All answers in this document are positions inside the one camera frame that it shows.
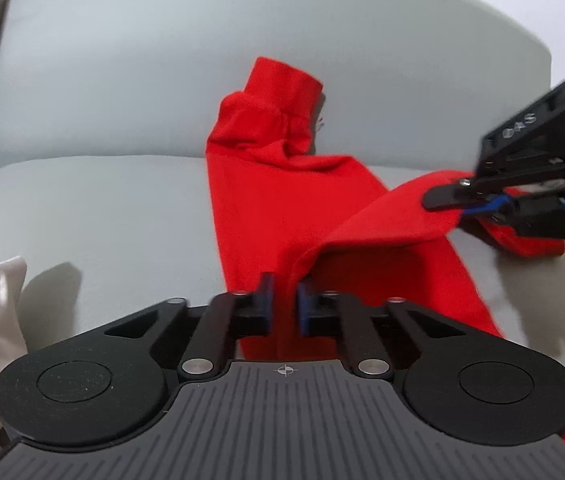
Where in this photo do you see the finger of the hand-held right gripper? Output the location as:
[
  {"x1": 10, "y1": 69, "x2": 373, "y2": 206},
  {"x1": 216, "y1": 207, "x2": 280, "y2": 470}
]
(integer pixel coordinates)
[
  {"x1": 421, "y1": 164, "x2": 565, "y2": 212},
  {"x1": 461, "y1": 194, "x2": 565, "y2": 242}
]

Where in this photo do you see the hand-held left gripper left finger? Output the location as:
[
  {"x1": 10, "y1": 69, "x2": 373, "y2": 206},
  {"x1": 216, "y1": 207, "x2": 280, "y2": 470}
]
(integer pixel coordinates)
[{"x1": 105, "y1": 272, "x2": 276, "y2": 381}]

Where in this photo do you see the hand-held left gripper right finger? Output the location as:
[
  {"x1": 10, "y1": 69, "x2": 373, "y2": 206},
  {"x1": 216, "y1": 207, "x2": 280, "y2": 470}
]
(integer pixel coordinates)
[{"x1": 297, "y1": 282, "x2": 468, "y2": 379}]

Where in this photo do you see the red sweater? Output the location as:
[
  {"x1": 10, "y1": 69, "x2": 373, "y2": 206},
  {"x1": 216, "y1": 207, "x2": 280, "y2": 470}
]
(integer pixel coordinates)
[{"x1": 205, "y1": 57, "x2": 565, "y2": 461}]

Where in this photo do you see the grey sofa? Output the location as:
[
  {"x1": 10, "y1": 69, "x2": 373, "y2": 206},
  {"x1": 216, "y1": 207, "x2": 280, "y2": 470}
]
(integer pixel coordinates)
[{"x1": 0, "y1": 0, "x2": 565, "y2": 461}]

